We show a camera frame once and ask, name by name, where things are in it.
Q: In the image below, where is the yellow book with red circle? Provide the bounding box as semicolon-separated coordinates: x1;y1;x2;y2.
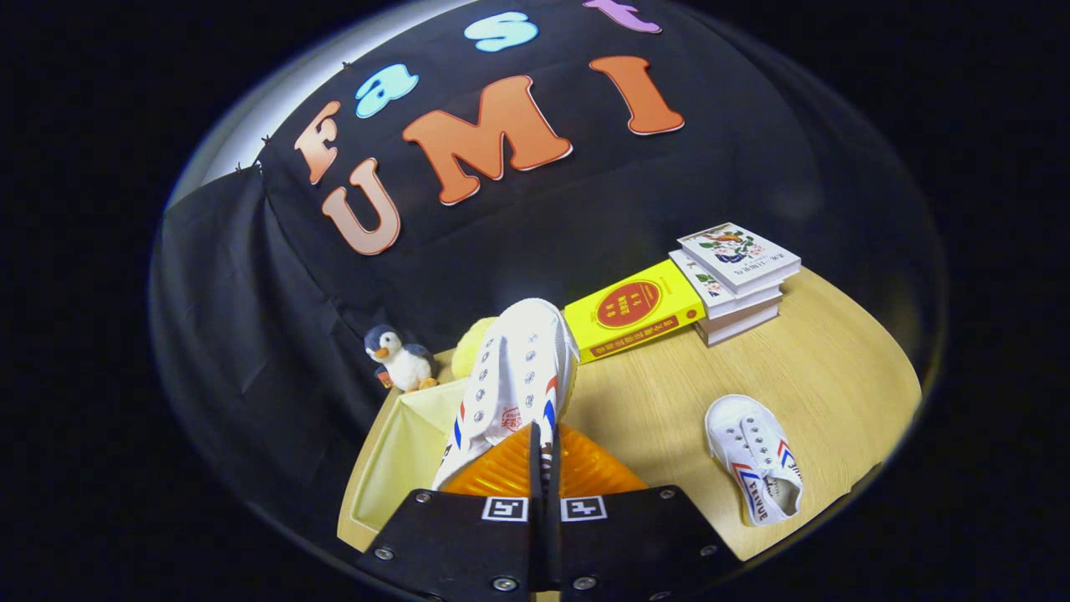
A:
563;259;707;364

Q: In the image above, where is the penguin plush toy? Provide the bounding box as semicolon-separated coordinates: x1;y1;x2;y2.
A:
364;324;438;392

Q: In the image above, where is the white floral cover book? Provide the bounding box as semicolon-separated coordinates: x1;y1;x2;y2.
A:
694;303;781;347
669;249;784;319
677;222;802;298

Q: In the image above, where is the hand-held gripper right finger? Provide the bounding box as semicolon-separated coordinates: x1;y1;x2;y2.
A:
548;422;745;602

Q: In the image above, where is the yellow round plush toy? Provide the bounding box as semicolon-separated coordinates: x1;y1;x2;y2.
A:
451;316;502;379

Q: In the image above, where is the white canvas shoe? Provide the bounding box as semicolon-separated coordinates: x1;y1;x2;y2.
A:
431;298;580;494
705;394;804;527

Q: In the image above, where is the cream storage box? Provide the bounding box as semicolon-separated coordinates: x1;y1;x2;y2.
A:
349;376;469;536

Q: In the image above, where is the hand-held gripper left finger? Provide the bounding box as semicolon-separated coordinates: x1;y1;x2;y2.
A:
355;422;544;602

